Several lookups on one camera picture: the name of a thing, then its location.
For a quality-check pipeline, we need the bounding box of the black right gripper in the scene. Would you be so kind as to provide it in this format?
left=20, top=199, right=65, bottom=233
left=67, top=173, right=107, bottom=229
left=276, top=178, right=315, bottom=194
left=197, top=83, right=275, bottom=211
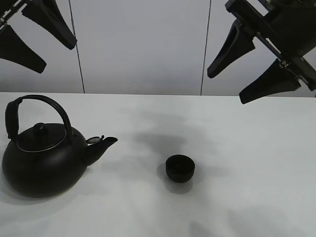
left=207, top=0, right=316, bottom=104

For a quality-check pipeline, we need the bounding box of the small black teacup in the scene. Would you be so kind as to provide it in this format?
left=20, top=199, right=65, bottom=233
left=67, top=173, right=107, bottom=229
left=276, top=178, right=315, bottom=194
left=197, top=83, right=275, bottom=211
left=165, top=155, right=196, bottom=183

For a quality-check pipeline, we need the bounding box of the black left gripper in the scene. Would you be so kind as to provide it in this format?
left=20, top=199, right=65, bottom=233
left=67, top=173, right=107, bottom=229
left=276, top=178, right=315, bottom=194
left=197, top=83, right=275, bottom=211
left=0, top=0, right=77, bottom=74

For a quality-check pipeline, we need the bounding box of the black round teapot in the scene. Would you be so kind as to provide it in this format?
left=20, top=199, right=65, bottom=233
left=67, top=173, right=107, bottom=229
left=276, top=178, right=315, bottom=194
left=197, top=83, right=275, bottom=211
left=1, top=95, right=118, bottom=198

